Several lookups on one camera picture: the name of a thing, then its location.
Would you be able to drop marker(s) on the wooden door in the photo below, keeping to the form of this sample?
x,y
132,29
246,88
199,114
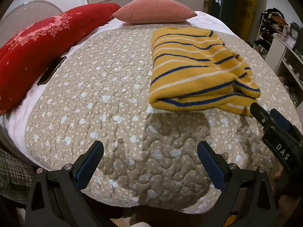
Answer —
x,y
244,14

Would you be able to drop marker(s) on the white bed sheet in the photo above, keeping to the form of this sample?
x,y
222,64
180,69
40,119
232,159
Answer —
x,y
13,124

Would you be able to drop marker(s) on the checkered green fabric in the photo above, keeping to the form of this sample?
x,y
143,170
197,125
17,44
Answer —
x,y
16,178

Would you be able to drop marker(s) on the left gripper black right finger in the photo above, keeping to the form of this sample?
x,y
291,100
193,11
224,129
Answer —
x,y
246,197

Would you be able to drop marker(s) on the pink knit pillow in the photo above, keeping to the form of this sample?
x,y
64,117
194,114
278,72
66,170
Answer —
x,y
154,11

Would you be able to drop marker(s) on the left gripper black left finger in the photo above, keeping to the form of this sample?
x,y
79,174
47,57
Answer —
x,y
55,196

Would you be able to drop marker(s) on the black smartphone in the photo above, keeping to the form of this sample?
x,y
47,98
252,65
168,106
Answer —
x,y
51,70

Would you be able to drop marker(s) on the red floral bolster pillow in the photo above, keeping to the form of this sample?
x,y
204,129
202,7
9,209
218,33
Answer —
x,y
29,53

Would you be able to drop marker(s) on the white bed headboard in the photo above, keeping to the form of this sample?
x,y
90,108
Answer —
x,y
24,15

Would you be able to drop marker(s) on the white shelf unit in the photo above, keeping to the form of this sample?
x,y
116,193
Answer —
x,y
288,67

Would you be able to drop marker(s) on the black table clock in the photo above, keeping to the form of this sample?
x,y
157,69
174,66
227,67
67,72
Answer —
x,y
294,30

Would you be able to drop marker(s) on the beige dotted quilt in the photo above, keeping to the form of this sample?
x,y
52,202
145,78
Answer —
x,y
101,93

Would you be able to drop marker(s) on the cluttered clothes rack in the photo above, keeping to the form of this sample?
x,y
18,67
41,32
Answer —
x,y
272,24

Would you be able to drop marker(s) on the yellow striped knit sweater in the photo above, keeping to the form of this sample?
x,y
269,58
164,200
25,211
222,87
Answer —
x,y
193,70

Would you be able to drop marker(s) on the pink picture frame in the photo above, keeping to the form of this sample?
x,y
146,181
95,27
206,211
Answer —
x,y
290,41

